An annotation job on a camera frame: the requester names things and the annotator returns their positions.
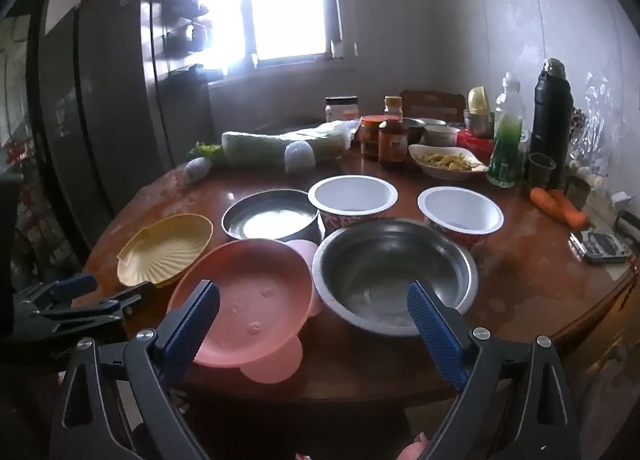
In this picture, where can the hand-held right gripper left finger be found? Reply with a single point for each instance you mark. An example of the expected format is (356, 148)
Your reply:
(192, 320)

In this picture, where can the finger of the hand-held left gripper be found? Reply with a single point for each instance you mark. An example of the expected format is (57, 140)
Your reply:
(127, 299)
(75, 285)

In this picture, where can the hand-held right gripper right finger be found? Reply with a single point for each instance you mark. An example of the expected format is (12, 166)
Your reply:
(435, 335)

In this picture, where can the yellow shell-shaped plate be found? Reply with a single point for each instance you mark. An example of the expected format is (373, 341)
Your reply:
(165, 250)

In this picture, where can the large steel bowl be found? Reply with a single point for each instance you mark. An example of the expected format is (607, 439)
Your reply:
(390, 260)

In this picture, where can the light pink plastic plate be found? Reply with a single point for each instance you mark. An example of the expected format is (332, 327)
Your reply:
(272, 365)

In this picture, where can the shallow steel dish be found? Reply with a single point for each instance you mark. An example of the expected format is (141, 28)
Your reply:
(270, 220)

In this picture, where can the white paper bowl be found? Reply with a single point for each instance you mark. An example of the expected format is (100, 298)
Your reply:
(350, 195)
(457, 207)

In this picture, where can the foam net wrapped fruit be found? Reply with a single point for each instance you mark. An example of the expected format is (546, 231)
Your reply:
(300, 157)
(198, 170)

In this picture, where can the green leafy vegetable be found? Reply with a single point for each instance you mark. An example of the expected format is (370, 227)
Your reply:
(205, 150)

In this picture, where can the grey refrigerator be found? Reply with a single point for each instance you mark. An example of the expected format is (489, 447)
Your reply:
(100, 114)

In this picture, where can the white dish of food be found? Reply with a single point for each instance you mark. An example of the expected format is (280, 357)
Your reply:
(445, 162)

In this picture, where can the napa cabbage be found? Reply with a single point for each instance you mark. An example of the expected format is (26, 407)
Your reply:
(255, 147)

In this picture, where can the smartphone with silver case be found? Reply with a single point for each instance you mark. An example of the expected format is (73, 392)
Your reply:
(600, 247)

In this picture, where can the brown sauce bottle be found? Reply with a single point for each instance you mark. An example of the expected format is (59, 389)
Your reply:
(392, 144)

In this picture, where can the red tissue box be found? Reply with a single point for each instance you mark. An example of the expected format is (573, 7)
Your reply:
(475, 143)

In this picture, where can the clear plastic cup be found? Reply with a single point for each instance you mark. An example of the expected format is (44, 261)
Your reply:
(541, 169)

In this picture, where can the green liquid plastic bottle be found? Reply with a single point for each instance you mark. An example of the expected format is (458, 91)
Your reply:
(506, 149)

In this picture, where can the white ceramic bowl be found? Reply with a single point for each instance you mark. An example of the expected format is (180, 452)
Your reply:
(441, 134)

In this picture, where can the small dark steel cup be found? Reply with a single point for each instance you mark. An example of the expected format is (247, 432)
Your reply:
(577, 192)

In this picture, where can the small steel bowl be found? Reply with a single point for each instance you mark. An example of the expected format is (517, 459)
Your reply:
(412, 128)

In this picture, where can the red chili sauce jar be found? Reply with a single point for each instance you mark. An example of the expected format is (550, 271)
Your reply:
(371, 137)

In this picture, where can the garlic bulbs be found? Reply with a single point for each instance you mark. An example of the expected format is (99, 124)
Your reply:
(590, 173)

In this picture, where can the white charger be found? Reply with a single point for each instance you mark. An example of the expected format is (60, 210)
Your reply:
(621, 201)

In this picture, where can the wooden chair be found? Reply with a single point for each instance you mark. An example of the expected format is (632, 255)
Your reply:
(432, 104)

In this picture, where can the orange capped seasoning bottle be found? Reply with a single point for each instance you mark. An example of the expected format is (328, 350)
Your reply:
(393, 107)

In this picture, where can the yellow plastic container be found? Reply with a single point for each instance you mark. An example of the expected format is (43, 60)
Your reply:
(478, 99)

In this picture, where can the black lidded white jar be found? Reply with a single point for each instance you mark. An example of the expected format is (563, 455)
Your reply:
(342, 109)

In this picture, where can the black thermos flask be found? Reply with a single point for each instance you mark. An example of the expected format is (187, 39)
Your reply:
(550, 114)

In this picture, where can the clear plastic bag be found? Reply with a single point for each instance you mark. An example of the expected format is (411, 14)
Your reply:
(597, 109)

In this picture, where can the window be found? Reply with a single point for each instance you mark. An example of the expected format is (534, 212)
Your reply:
(280, 4)

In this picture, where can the wall shelf with items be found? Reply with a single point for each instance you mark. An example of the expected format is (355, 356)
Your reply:
(180, 14)

